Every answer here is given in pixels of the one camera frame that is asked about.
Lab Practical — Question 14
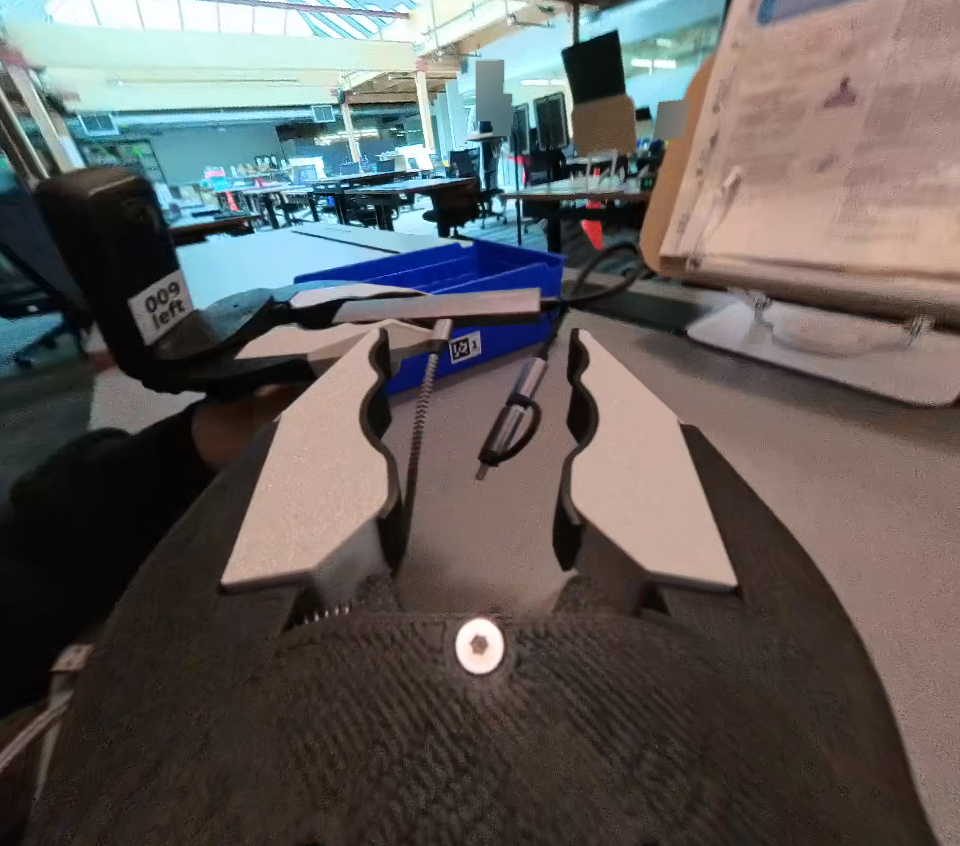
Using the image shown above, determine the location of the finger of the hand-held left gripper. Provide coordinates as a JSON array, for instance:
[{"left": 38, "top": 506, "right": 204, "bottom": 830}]
[
  {"left": 288, "top": 283, "right": 426, "bottom": 328},
  {"left": 234, "top": 319, "right": 445, "bottom": 368}
]

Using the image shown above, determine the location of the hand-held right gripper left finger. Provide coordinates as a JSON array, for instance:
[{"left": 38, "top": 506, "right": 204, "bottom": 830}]
[{"left": 219, "top": 328, "right": 410, "bottom": 618}]

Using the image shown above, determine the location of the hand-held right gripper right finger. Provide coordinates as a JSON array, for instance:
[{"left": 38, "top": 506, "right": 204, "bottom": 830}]
[{"left": 553, "top": 328, "right": 740, "bottom": 618}]

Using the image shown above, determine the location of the dark grey USB adapter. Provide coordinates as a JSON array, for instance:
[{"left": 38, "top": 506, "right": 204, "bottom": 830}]
[{"left": 333, "top": 288, "right": 543, "bottom": 327}]

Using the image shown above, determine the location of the grey braided USB cable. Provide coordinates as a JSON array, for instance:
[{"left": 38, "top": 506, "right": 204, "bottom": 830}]
[{"left": 401, "top": 318, "right": 456, "bottom": 518}]

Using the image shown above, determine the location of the black cable with grey plug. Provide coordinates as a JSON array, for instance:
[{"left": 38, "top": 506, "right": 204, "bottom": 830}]
[{"left": 474, "top": 242, "right": 648, "bottom": 484}]

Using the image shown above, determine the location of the blue bin with white label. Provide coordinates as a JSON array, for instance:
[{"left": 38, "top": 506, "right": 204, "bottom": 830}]
[{"left": 294, "top": 238, "right": 567, "bottom": 398}]

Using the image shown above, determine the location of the person's left forearm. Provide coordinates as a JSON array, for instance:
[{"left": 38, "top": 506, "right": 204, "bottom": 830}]
[{"left": 0, "top": 409, "right": 220, "bottom": 715}]

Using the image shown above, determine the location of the background wooden desk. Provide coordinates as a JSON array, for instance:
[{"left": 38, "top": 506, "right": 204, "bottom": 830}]
[{"left": 500, "top": 180, "right": 655, "bottom": 207}]

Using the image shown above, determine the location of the person's left hand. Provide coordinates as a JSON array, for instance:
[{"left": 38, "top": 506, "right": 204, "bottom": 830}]
[{"left": 191, "top": 382, "right": 303, "bottom": 473}]

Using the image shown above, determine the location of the wooden document stand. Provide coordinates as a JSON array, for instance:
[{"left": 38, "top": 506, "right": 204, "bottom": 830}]
[
  {"left": 571, "top": 96, "right": 640, "bottom": 177},
  {"left": 639, "top": 0, "right": 960, "bottom": 409}
]

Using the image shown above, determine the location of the black hanging panel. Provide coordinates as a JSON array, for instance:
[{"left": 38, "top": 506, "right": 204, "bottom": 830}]
[{"left": 561, "top": 30, "right": 629, "bottom": 106}]

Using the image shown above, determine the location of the printed instruction sheet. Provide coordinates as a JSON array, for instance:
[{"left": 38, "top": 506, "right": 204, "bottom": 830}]
[{"left": 660, "top": 0, "right": 960, "bottom": 298}]

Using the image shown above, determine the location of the black desk cable cover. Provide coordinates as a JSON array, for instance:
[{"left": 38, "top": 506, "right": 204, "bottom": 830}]
[{"left": 570, "top": 274, "right": 734, "bottom": 338}]

